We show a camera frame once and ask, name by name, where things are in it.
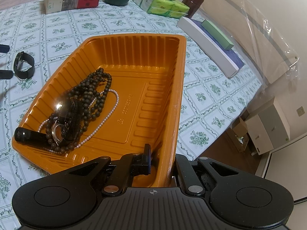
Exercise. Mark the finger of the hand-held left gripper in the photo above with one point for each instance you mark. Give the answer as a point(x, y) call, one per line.
point(4, 74)
point(3, 48)

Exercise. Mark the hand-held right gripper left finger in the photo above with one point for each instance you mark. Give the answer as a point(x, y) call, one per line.
point(148, 159)

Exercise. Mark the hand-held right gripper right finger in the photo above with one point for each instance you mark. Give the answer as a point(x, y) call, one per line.
point(182, 170)

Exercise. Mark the black wristwatch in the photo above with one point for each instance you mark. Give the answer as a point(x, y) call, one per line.
point(24, 74)

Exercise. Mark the black bar hair clip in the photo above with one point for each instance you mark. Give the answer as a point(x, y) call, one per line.
point(28, 136)

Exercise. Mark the orange plastic tray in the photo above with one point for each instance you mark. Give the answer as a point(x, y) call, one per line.
point(144, 81)

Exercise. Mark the glossy black claw clip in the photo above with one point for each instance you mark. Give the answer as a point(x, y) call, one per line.
point(72, 117)

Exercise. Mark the cardboard box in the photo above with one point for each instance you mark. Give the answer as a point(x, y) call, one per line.
point(241, 130)

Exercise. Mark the thick white book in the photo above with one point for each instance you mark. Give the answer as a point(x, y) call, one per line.
point(72, 3)

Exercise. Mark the white bedside cabinet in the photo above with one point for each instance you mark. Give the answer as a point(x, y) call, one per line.
point(268, 124)

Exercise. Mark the white door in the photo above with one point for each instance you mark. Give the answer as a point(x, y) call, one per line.
point(287, 167)

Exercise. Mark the blue notebook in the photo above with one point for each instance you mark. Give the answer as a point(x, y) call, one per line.
point(236, 60)

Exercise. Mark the long white box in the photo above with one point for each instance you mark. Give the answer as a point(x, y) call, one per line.
point(208, 44)

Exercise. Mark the long green box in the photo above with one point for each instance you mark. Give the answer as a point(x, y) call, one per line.
point(217, 34)

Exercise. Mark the green tissue pack bundle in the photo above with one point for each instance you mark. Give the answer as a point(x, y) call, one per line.
point(165, 7)

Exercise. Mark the clear plastic sheet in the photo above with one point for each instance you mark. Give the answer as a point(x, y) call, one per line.
point(266, 36)

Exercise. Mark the wall socket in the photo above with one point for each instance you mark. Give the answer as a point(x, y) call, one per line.
point(300, 111)

